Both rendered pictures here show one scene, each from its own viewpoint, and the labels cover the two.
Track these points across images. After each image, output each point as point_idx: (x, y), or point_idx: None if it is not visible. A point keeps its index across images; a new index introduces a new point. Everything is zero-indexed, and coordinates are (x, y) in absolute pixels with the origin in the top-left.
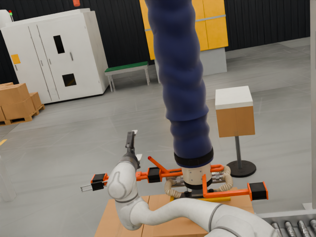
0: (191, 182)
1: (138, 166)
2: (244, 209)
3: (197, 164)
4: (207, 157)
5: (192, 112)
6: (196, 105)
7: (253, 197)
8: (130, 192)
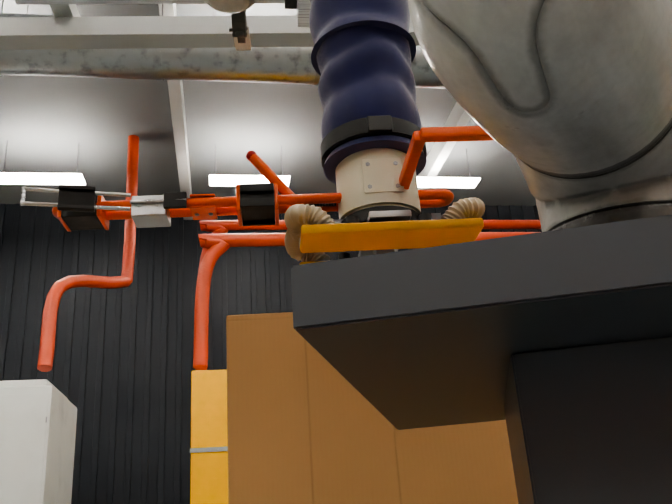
0: (366, 198)
1: (245, 18)
2: None
3: (390, 126)
4: (414, 129)
5: (383, 11)
6: (392, 0)
7: None
8: None
